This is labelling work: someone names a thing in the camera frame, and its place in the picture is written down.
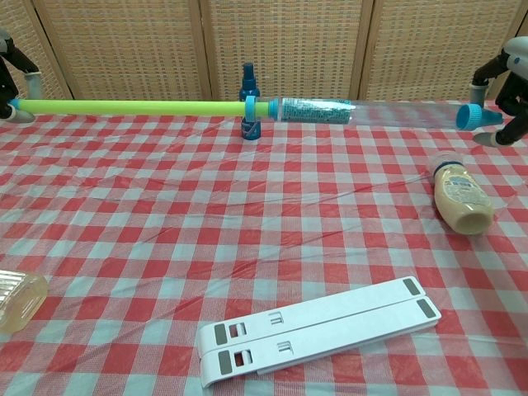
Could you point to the long green blue water pump toy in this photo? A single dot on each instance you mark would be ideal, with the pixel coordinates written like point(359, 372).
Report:
point(123, 106)

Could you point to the white folding laptop stand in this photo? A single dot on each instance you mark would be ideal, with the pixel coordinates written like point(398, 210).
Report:
point(330, 326)

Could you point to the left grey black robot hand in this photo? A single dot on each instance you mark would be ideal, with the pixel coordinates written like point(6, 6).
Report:
point(16, 57)

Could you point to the dark blue spray bottle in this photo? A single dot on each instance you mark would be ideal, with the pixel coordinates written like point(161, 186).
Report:
point(249, 82)

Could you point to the clear bottle with yellow liquid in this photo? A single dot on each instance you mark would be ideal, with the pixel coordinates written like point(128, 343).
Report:
point(20, 301)

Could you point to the red white checkered tablecloth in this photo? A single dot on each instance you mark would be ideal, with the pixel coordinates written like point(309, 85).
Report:
point(123, 247)

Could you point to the wicker folding screen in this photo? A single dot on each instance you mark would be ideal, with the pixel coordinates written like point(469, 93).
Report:
point(288, 49)

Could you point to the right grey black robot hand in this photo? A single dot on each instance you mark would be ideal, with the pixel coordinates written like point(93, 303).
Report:
point(517, 57)

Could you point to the cream sauce squeeze bottle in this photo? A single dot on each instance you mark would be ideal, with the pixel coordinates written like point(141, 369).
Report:
point(462, 198)

